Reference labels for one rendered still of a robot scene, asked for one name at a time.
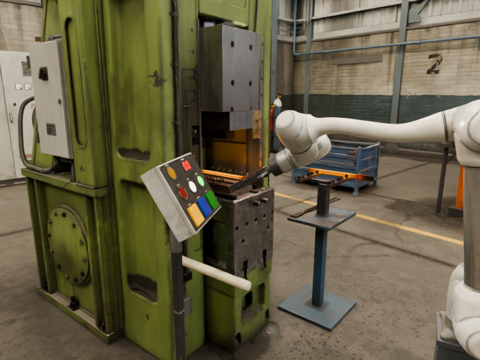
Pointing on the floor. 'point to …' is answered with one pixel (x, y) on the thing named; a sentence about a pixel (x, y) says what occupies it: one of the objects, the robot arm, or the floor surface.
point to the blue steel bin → (346, 163)
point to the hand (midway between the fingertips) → (236, 186)
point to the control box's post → (178, 296)
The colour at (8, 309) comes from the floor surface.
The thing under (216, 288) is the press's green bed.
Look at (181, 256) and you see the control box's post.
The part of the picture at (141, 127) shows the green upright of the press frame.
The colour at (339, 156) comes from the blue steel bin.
